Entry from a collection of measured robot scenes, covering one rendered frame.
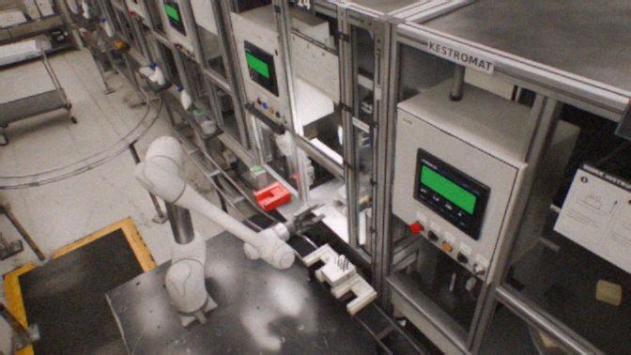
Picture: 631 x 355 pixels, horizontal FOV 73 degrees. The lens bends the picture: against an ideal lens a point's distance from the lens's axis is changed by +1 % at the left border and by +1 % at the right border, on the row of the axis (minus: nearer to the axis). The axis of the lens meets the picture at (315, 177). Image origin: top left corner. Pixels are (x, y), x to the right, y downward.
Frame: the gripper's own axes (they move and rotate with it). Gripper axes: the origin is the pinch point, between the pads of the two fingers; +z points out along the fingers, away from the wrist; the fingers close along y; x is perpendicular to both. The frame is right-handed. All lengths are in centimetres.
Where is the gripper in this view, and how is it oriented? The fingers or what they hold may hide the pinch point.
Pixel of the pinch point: (319, 210)
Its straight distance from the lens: 209.7
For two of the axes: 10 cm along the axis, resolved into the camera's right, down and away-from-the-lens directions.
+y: -0.8, -7.7, -6.3
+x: -5.9, -4.8, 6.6
